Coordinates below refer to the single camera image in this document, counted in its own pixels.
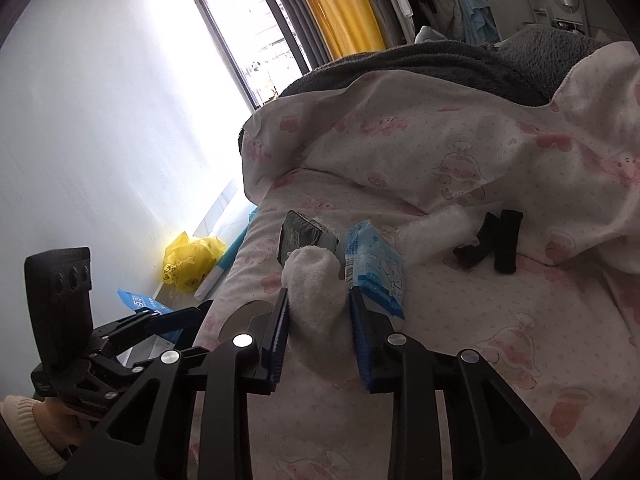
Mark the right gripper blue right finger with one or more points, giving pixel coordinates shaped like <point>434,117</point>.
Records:
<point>364,338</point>

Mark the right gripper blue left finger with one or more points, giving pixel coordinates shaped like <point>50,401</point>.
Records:
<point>276,338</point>

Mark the white tissue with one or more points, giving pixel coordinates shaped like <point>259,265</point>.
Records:
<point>321,333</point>

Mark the blue tissue pack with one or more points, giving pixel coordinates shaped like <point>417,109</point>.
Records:
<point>375,269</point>

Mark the black face mask packet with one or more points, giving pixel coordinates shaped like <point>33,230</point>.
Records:
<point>298,231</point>

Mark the white fluffy tissue wad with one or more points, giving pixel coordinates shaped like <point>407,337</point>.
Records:
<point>447,228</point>

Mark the person's left hand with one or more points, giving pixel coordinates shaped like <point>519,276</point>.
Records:
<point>62,427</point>

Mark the blue snack bag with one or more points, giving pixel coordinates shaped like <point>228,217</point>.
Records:
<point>136,302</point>

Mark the blue dinosaur plush toy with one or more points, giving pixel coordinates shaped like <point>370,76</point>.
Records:
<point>225,262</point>

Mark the yellow plastic bag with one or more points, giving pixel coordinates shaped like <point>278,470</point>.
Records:
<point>188,260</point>

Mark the black sock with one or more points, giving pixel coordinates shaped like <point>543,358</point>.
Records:
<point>497,236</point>

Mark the pink patterned duvet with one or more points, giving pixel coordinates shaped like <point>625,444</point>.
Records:
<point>394,147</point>

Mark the grey curtain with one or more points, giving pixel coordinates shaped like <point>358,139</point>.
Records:
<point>307,32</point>

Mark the dark grey fleece blanket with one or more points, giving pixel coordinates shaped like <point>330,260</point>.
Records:
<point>525,69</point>

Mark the yellow curtain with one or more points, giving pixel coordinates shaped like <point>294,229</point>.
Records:
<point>347,26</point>

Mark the clothes rack with garments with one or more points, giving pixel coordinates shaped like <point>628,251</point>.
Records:
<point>469,21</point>

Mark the window with dark frame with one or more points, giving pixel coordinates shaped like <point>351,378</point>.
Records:
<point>261,45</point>

